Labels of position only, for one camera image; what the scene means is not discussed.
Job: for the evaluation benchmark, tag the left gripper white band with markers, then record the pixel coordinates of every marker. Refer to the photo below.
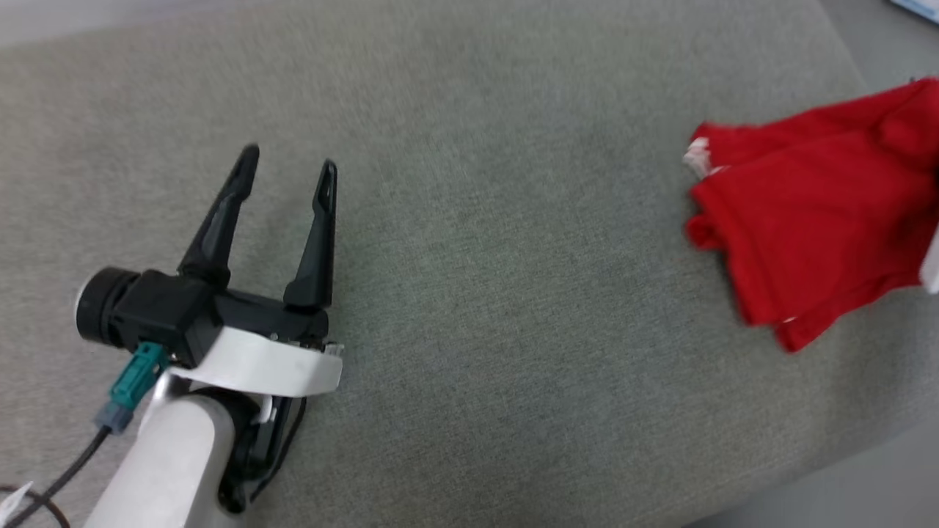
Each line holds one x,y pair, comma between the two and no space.
264,363

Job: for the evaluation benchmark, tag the red and white jersey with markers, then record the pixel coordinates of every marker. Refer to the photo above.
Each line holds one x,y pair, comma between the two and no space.
814,220

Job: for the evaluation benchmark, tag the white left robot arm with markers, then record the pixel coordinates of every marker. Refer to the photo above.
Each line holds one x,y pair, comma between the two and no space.
172,469

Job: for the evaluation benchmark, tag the blue and white object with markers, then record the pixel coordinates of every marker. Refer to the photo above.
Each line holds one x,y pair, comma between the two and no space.
918,9

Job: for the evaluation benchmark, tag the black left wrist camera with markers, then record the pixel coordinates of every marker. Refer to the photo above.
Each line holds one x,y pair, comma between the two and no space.
154,315

